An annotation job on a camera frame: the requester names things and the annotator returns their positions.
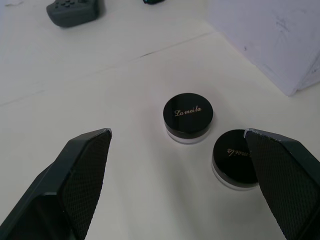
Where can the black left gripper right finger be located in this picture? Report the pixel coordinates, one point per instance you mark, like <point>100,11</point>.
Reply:
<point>282,180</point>

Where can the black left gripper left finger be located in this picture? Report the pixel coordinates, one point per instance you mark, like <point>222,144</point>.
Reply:
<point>75,180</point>

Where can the white plastic organizer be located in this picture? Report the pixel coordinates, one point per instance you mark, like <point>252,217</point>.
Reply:
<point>272,37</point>

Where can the black-lidded round compact jar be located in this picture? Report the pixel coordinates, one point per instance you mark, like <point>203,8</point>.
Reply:
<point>188,117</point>
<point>231,160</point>

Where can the grey game controller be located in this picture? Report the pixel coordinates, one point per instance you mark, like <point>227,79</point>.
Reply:
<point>75,11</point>

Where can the small dark teal object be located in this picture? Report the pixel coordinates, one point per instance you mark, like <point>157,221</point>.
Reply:
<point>152,1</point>

